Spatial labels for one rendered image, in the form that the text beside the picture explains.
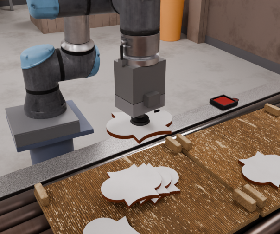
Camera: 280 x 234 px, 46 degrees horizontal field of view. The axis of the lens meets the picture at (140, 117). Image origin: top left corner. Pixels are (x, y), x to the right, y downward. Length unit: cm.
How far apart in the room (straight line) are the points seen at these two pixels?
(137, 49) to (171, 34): 468
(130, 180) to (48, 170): 26
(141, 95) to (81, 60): 54
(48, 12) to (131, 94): 21
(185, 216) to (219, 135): 37
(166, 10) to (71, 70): 411
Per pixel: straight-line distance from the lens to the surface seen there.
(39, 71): 115
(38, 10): 65
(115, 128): 69
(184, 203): 80
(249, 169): 92
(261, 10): 445
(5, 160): 268
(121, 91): 66
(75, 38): 113
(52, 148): 125
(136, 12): 59
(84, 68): 117
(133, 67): 61
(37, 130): 114
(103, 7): 68
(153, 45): 62
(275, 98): 140
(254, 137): 108
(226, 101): 129
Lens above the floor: 149
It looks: 29 degrees down
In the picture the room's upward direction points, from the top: straight up
